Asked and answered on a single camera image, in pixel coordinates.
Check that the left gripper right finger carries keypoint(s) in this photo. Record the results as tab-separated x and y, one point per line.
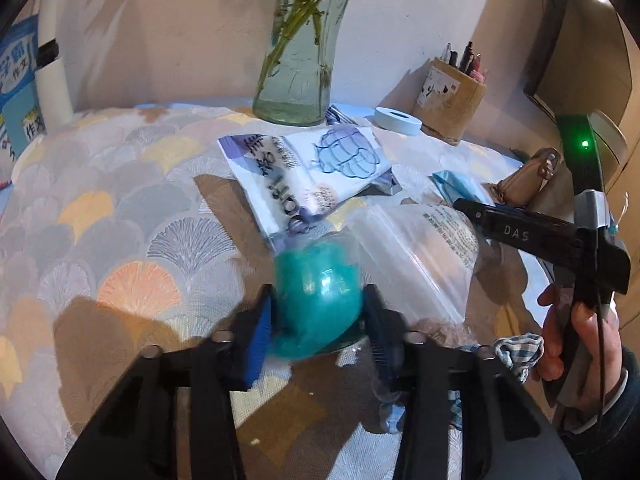
505	435

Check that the checkered cloth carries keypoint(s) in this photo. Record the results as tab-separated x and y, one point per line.
519	354

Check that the white desk lamp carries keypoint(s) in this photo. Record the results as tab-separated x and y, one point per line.
56	107

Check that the wall mounted television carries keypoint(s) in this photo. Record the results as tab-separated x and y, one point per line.
584	60

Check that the teal ball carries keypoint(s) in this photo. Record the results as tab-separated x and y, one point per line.
318	299

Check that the white tape roll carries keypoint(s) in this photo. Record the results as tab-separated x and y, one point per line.
397	121

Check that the green glass vase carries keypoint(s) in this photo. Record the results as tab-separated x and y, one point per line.
299	93

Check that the round wooden pen holder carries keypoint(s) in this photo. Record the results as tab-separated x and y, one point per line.
447	102

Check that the patterned tablecloth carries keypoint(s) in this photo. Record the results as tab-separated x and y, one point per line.
127	228

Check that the blue face mask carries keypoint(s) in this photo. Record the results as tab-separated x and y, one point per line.
452	185

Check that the blue white snack bag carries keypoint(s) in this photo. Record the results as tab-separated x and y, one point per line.
293	180

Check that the brown leather pouch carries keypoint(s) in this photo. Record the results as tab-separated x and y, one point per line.
518	189

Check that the pens in holder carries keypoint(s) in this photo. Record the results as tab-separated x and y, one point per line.
469	62

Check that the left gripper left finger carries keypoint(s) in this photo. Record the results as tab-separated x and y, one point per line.
133	434

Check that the clear zip bag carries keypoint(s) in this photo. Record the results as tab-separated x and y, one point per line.
421	257

